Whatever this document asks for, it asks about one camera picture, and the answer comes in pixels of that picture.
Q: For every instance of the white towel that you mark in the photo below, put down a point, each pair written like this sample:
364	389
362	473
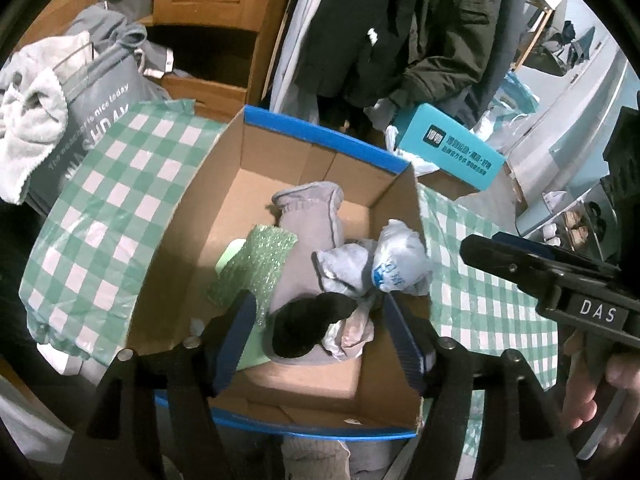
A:
30	110

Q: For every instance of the large brown cardboard box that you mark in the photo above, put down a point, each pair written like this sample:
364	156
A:
445	185

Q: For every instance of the teal shoe box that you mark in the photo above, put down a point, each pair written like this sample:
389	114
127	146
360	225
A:
450	147

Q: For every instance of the dark blue hanging garment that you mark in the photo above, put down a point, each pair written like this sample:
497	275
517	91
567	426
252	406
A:
500	50

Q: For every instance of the white hanging garment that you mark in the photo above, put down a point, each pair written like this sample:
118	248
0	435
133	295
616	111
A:
295	50

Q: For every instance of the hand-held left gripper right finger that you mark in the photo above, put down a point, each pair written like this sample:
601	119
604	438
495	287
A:
405	345

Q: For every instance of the green bubble wrap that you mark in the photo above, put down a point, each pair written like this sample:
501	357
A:
255	260

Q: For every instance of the grey white sock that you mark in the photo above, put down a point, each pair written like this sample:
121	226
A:
345	265

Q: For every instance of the white bag with blue print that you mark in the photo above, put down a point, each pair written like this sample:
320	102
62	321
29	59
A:
400	250

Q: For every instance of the person's right hand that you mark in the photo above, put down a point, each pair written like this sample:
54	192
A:
580	400

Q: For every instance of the grey hoodie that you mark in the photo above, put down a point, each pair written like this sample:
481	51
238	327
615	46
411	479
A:
110	35

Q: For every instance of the black hanging jacket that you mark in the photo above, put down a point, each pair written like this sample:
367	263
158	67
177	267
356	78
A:
360	25

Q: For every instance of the white door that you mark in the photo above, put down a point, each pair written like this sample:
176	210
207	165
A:
575	125

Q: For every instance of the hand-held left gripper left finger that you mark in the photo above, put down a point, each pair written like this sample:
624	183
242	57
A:
235	345

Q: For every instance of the white pink plastic bag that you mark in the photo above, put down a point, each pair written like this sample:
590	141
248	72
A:
350	335

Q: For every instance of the black sock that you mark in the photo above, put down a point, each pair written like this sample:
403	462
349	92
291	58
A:
300	325

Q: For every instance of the olive green jacket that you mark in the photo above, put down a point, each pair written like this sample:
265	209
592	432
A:
450	25

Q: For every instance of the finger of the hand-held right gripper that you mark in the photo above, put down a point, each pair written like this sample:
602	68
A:
515	265
555	255

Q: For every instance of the blue-rimmed cardboard box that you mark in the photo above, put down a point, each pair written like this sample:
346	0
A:
310	390

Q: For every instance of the heap of dark clothes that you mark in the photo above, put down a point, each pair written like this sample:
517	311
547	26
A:
570	42

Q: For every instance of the long grey sock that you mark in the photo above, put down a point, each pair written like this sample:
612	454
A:
310	220

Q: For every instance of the wooden rack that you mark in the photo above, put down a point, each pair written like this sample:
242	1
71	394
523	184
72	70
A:
542	15

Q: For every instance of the blue transparent plastic bag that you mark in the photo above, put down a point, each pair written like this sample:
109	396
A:
510	105

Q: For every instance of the grey printed tote bag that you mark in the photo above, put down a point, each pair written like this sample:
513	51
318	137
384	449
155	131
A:
95	110

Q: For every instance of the green white checked tablecloth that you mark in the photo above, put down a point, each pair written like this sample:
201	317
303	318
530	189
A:
120	195

